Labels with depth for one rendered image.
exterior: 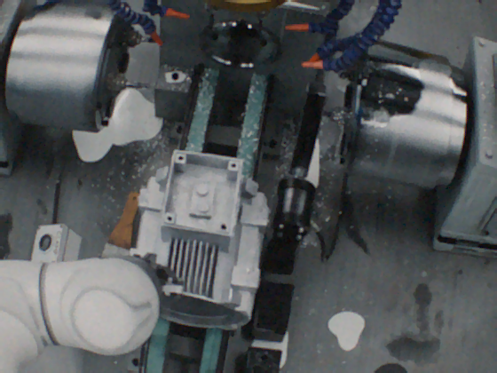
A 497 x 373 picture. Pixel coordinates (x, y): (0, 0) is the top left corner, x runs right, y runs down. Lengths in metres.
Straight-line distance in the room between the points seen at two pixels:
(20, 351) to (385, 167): 0.77
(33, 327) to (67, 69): 0.61
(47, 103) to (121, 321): 0.67
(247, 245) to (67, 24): 0.49
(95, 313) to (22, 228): 0.82
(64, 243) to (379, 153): 0.52
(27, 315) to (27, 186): 0.80
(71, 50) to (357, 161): 0.51
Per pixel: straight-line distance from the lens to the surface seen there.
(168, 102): 1.68
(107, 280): 0.87
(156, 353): 1.43
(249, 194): 1.35
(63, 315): 0.89
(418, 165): 1.43
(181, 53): 1.64
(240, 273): 1.31
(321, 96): 1.25
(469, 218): 1.56
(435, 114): 1.40
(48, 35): 1.44
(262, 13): 1.30
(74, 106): 1.44
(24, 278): 0.94
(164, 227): 1.26
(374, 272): 1.63
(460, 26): 2.02
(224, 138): 1.66
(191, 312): 1.42
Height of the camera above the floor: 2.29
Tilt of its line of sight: 63 degrees down
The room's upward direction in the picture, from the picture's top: 8 degrees clockwise
